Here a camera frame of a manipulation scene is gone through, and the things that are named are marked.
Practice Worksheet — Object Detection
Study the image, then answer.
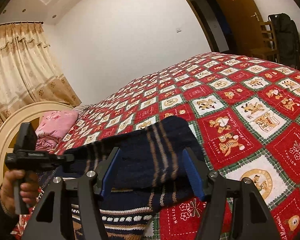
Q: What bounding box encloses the navy patterned knit sweater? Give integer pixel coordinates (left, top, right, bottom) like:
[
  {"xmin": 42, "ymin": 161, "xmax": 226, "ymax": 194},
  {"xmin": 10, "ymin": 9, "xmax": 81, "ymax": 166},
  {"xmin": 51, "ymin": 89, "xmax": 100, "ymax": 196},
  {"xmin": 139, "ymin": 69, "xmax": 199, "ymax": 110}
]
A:
[{"xmin": 40, "ymin": 116, "xmax": 205, "ymax": 239}]

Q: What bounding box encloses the person's left hand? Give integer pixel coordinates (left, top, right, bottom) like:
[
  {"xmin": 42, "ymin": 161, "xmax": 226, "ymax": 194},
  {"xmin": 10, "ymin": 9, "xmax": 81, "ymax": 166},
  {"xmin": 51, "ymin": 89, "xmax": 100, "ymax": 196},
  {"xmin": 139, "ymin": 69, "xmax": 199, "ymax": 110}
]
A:
[{"xmin": 0, "ymin": 170, "xmax": 39, "ymax": 216}]

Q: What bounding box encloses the cream wooden headboard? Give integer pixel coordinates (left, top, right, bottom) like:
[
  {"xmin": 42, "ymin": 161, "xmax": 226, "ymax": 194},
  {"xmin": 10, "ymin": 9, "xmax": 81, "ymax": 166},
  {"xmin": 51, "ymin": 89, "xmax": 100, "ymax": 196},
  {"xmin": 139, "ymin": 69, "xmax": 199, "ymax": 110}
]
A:
[{"xmin": 0, "ymin": 101, "xmax": 73, "ymax": 185}]

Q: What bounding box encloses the pink folded blanket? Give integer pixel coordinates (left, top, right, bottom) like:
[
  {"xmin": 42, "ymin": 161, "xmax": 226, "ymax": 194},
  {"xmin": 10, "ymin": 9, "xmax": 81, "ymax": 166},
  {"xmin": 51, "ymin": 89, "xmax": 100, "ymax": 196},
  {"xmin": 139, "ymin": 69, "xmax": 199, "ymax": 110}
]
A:
[{"xmin": 36, "ymin": 111, "xmax": 78, "ymax": 151}]

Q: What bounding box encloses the red patchwork bedspread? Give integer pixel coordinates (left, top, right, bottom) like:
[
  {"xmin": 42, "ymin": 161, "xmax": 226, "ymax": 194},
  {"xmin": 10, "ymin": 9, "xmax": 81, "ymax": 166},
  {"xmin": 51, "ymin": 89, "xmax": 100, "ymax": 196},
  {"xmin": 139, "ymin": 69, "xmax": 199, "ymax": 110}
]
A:
[{"xmin": 11, "ymin": 51, "xmax": 300, "ymax": 240}]

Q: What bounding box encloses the beige patterned curtain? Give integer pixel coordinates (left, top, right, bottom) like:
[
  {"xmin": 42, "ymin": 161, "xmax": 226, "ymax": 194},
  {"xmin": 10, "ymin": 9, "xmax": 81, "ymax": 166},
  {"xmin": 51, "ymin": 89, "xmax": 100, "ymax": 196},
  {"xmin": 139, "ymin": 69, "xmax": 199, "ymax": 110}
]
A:
[{"xmin": 0, "ymin": 23, "xmax": 81, "ymax": 128}]

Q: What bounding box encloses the wooden chair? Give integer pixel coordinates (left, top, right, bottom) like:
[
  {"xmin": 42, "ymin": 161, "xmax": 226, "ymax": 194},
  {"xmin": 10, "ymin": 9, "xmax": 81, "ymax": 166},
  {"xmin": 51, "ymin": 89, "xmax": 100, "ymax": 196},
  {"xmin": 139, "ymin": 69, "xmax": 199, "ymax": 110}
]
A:
[{"xmin": 250, "ymin": 21, "xmax": 280, "ymax": 63}]

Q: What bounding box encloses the black bag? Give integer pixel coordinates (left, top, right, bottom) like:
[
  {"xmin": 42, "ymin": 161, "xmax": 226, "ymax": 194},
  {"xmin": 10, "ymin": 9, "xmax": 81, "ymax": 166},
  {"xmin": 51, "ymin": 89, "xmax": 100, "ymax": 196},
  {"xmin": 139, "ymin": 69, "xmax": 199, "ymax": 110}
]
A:
[{"xmin": 268, "ymin": 13, "xmax": 300, "ymax": 70}]

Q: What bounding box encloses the brown wooden door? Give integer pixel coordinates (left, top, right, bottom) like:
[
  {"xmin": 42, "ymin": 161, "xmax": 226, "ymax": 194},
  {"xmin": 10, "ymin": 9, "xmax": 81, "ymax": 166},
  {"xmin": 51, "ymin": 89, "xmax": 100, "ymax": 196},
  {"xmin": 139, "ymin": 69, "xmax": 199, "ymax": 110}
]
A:
[{"xmin": 216, "ymin": 0, "xmax": 263, "ymax": 56}]

